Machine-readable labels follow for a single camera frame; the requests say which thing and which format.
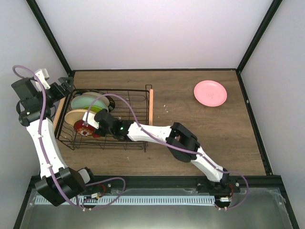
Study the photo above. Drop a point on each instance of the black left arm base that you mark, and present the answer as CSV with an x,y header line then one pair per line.
x,y
95,193

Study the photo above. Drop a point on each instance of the lime green plate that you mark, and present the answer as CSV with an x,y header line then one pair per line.
x,y
96,109

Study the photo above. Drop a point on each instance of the cream yellow plastic plate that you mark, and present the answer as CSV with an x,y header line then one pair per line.
x,y
74,115

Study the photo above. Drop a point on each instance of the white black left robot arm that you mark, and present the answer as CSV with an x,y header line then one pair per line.
x,y
58,181

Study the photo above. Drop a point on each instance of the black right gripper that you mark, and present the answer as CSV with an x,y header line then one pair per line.
x,y
101,134

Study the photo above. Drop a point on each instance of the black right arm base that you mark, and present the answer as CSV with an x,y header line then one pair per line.
x,y
223,193

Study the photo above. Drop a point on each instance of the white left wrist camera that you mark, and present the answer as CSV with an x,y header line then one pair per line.
x,y
43,76

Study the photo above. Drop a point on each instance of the black aluminium cage frame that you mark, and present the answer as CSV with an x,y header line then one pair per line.
x,y
154,182

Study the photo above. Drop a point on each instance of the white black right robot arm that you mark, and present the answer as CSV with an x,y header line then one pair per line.
x,y
181,142

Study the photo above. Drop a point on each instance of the red floral plate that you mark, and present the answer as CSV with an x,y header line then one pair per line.
x,y
85,130

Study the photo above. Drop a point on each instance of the light blue floral plate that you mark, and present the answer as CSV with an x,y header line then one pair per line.
x,y
82,101

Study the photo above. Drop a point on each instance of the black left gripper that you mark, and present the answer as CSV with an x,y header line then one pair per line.
x,y
61,94

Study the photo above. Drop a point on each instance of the white slotted cable duct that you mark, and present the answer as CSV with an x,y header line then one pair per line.
x,y
151,200

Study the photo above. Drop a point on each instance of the pink plastic plate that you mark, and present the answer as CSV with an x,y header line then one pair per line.
x,y
210,93

